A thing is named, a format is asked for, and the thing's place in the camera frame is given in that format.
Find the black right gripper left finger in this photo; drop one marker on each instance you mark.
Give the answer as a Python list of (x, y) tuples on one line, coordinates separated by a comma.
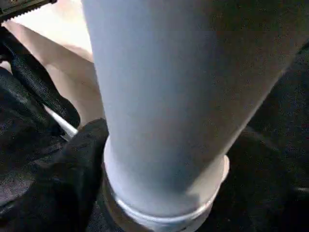
[(53, 188)]

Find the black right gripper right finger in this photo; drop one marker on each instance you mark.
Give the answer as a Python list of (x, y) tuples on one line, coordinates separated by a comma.
[(270, 188)]

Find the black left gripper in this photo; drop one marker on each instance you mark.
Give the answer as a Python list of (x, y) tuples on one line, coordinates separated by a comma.
[(24, 7)]

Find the white plastic table top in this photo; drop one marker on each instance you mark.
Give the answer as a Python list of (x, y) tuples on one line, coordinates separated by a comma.
[(67, 63)]

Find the white plastic table leg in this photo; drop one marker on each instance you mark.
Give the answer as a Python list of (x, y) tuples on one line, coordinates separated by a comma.
[(183, 96)]

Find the black plastic mat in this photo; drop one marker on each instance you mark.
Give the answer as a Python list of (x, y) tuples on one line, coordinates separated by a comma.
[(19, 125)]

